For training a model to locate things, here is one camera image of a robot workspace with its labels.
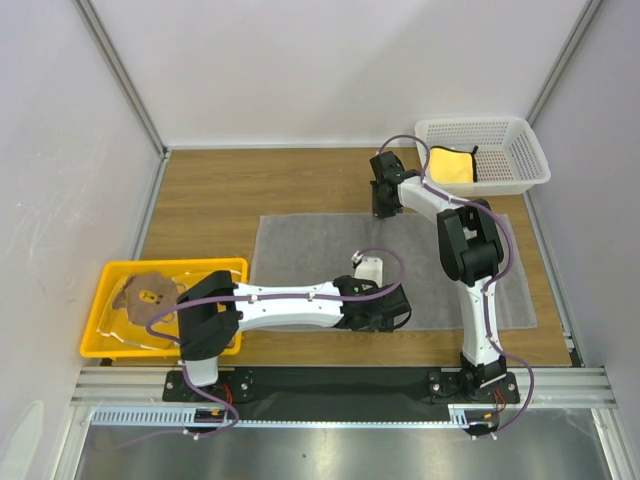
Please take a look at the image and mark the yellow towel black trim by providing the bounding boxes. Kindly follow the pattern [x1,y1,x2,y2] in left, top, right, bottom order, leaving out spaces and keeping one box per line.
[428,146,478,184]

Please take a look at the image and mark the grey towel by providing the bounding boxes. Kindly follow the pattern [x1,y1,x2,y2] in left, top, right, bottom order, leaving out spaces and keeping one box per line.
[249,212,539,331]

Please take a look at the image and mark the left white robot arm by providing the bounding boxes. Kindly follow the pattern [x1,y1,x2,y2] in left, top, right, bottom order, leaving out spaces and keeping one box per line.
[177,270,412,400]

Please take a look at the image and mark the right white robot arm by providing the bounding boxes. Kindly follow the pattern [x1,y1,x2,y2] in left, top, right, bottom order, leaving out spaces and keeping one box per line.
[370,151,507,402]

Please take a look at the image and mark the white perforated basket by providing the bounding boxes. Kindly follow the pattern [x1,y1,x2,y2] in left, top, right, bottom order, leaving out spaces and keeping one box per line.
[415,116,551,198]

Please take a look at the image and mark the brown towel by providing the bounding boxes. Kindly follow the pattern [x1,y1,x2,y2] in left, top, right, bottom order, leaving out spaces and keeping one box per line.
[111,272,187,326]

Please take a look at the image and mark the yellow plastic bin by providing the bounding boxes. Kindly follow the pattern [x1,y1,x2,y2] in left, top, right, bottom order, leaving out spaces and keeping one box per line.
[80,258,249,360]

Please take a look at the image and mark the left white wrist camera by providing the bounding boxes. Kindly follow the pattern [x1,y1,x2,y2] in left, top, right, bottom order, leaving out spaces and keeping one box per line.
[351,251,384,287]

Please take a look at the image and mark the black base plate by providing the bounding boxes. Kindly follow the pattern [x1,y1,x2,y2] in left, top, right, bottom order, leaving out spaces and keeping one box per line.
[164,364,521,424]

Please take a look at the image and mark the aluminium frame rail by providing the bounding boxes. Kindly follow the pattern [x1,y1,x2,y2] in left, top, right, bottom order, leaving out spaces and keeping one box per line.
[72,0,168,160]

